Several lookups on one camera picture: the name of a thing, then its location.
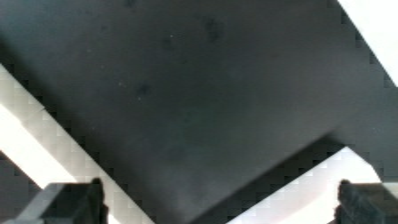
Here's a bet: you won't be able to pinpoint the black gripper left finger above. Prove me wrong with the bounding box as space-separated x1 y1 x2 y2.
16 178 108 224

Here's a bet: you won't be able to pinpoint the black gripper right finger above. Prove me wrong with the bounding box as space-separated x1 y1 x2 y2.
334 180 398 224

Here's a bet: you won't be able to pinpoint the white U-shaped border frame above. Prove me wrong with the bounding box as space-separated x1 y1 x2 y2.
0 0 398 224

